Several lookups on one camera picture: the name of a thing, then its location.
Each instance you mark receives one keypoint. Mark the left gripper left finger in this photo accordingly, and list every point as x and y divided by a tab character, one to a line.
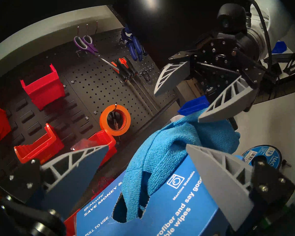
73	179

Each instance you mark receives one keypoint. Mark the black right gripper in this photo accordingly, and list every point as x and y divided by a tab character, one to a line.
218	58

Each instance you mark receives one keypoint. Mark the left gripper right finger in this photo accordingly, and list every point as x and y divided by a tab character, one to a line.
223	188

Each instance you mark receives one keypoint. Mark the blue shop towel box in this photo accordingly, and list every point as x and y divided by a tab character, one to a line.
182	208

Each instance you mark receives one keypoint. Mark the blue microfiber towel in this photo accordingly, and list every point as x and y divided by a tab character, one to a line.
167	149

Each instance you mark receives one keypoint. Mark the blue plastic bin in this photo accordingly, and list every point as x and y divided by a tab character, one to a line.
194	106

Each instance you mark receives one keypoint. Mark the clear plastic bag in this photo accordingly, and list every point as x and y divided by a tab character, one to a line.
81	145

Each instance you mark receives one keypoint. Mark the Kimtech tissue box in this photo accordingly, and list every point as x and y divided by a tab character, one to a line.
177	118

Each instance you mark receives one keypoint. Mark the red bin with plastic bag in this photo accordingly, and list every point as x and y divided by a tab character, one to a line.
105	142

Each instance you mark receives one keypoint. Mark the orange tape roll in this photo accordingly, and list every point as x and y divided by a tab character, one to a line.
104	125

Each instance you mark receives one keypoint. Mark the small black knob screw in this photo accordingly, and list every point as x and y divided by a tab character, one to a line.
286	162

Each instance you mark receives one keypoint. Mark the orange black screwdriver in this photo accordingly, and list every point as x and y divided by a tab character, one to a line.
116	67
125	63

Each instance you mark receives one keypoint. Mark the small blue box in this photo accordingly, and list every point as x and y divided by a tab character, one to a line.
279	47

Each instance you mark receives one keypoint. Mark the dark grey pegboard panel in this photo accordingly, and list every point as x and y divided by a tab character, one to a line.
83	90

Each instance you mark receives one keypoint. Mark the dark red plastic bin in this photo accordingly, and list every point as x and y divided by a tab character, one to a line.
44	90

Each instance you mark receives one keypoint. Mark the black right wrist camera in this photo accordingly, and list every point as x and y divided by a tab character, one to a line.
232	16

